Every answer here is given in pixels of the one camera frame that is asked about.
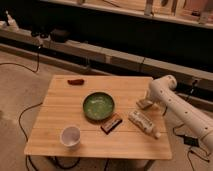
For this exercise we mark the wooden table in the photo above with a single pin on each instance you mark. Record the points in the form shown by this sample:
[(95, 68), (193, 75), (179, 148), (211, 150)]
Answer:
[(64, 127)]

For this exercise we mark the red brown sausage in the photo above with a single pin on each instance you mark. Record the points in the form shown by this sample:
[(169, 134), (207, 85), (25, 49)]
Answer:
[(76, 82)]

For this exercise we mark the green ceramic bowl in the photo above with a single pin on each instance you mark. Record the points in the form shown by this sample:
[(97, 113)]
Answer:
[(98, 106)]

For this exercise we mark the black device on ledge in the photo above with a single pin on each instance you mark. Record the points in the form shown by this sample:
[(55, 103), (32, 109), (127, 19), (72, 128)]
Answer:
[(59, 35)]

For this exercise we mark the black power adapter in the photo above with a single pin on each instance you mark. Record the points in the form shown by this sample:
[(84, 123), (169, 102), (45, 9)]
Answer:
[(191, 141)]

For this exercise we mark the brown chocolate bar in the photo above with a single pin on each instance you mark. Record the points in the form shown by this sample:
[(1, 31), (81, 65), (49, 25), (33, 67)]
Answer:
[(109, 125)]

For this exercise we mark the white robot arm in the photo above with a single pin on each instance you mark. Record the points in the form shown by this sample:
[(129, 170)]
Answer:
[(200, 124)]

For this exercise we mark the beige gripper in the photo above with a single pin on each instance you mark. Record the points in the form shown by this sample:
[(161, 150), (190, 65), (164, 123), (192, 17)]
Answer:
[(147, 98)]

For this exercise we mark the white plastic cup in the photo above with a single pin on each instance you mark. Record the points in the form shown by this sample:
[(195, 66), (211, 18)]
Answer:
[(70, 136)]

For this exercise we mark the white plastic bottle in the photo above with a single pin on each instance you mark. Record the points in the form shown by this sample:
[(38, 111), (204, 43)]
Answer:
[(144, 123)]

